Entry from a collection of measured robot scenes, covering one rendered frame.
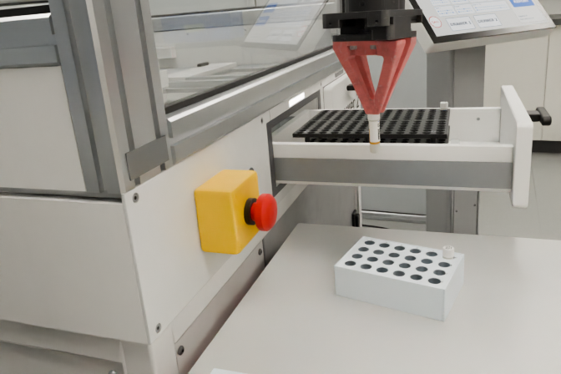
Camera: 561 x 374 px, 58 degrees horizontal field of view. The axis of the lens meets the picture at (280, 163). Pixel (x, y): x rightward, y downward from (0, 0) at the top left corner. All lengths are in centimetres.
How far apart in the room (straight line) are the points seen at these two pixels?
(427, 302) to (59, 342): 37
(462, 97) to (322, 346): 132
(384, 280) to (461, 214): 133
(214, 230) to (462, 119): 54
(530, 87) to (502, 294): 320
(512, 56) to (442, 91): 203
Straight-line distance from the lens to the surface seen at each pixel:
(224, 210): 51
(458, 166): 69
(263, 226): 52
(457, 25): 159
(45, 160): 47
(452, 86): 172
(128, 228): 44
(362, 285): 58
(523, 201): 69
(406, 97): 249
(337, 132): 75
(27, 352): 63
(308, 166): 72
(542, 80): 377
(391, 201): 265
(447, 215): 184
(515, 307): 60
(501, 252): 71
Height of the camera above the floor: 108
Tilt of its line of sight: 17 degrees down
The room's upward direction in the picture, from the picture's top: 5 degrees counter-clockwise
